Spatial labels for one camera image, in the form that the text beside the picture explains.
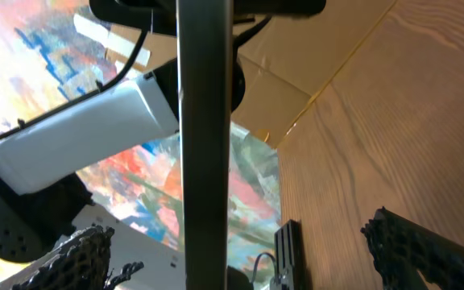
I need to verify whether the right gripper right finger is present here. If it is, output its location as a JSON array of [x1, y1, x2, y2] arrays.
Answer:
[[361, 208, 464, 290]]

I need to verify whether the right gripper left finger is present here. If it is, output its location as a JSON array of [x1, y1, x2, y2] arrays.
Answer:
[[11, 225, 144, 290]]

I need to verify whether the Galaxy S25 Ultra smartphone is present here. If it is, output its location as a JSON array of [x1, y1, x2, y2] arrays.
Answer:
[[176, 0, 233, 290]]

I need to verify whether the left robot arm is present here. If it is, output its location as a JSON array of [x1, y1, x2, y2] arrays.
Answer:
[[0, 0, 325, 263]]

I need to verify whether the colourful patterned backdrop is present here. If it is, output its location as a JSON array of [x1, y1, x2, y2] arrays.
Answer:
[[0, 1, 280, 289]]

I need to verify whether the brown cardboard box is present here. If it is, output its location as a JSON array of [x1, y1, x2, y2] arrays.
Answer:
[[105, 0, 398, 150]]

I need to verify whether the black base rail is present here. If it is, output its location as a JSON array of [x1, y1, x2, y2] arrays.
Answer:
[[270, 220, 305, 290]]

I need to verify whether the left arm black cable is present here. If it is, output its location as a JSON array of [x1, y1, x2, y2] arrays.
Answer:
[[0, 15, 273, 154]]

